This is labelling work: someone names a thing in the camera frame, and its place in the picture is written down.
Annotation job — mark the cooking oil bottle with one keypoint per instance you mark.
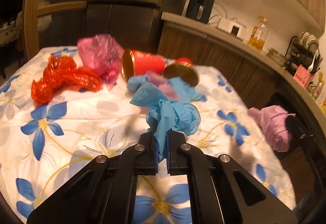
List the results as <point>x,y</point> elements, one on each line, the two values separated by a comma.
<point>258,34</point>

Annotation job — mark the floral white blue tablecloth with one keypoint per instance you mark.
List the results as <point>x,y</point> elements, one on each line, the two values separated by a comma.
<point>42,147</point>

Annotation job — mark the purple glove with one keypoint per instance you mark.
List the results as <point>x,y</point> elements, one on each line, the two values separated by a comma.
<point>161,82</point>

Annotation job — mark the black dish rack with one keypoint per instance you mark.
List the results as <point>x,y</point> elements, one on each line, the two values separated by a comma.
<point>303,50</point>

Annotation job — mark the purple trash bag liner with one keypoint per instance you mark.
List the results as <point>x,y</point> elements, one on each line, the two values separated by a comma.
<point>272,122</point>

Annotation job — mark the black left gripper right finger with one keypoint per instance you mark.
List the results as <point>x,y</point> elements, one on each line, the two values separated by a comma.
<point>220,189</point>

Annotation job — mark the blue glove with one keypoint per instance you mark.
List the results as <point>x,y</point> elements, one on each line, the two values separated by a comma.
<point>185,92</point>
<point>165,114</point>

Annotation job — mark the pink utensil holder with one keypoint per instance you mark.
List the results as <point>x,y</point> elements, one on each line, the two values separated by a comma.
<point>303,77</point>

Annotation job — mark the wooden glass door cabinet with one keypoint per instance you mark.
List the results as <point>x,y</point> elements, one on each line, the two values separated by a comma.
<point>31,12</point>

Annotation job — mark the black air fryer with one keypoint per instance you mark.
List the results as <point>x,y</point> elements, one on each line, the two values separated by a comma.
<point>199,10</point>

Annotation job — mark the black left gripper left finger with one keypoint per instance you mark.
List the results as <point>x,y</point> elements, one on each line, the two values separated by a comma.
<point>103,191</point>

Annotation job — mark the wooden base cabinets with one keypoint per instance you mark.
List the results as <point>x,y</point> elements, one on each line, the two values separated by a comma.
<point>255,77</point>

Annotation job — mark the red mesh plastic bag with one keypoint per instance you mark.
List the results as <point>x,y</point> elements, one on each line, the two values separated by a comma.
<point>63,71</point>

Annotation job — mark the white rice cooker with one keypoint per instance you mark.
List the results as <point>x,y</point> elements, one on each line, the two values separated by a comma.
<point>233,27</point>

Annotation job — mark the red paper cup gold inside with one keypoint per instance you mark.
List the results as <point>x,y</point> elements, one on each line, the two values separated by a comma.
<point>183,68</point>

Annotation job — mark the pink plastic bag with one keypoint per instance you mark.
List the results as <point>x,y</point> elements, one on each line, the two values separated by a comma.
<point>102,54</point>

